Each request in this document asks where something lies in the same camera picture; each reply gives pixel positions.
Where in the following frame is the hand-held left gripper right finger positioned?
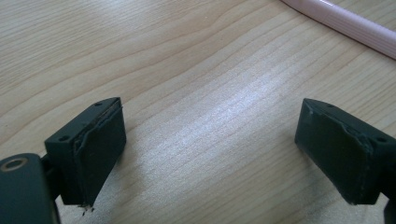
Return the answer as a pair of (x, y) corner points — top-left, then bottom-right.
(294, 97), (396, 206)

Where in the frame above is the pink ribbed plastic object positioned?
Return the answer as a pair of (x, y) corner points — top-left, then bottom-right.
(280, 0), (396, 60)

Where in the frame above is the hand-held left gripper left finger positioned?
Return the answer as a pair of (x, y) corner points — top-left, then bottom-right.
(44, 96), (127, 207)

